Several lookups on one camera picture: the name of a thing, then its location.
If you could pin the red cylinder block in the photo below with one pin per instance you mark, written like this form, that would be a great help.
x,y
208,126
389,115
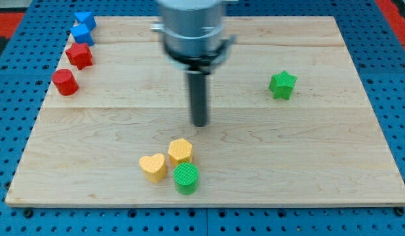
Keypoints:
x,y
65,82

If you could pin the blue triangle block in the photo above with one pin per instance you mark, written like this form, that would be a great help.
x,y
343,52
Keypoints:
x,y
86,18

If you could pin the green cylinder block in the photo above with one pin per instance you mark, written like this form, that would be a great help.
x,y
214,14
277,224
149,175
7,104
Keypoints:
x,y
186,178

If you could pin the green star block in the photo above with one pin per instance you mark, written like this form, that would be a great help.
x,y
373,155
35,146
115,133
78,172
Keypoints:
x,y
282,85

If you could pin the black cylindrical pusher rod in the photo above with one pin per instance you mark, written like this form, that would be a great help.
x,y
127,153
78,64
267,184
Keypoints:
x,y
197,97

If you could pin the red star block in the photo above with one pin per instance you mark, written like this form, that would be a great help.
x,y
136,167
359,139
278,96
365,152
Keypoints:
x,y
79,55

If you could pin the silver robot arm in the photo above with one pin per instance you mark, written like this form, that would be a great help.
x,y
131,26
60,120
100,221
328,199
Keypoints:
x,y
192,33

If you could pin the yellow hexagon block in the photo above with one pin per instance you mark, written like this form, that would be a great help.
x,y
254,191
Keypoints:
x,y
180,151

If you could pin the wooden board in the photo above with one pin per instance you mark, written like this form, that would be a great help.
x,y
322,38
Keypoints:
x,y
321,148

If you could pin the blue cube block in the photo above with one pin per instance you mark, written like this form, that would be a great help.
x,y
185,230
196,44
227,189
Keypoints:
x,y
81,34

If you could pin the yellow heart block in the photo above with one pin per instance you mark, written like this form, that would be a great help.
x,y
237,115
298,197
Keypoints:
x,y
154,167

